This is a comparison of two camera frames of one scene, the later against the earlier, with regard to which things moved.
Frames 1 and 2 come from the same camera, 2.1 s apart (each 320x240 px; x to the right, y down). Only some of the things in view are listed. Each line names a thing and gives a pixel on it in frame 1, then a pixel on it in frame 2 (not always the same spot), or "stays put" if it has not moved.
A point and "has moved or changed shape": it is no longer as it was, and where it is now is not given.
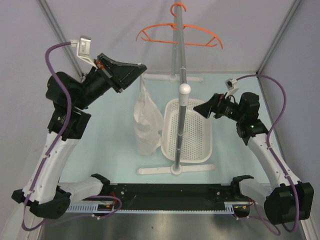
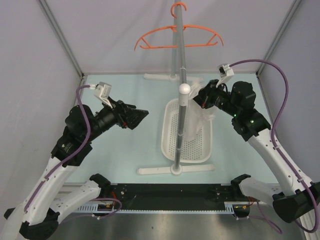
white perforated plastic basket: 197,145 stays put
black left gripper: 118,75 -> 122,114
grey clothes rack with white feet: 178,74 stays put
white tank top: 148,120 -> 197,115
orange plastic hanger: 175,26 has moved or changed shape
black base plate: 169,196 stays put
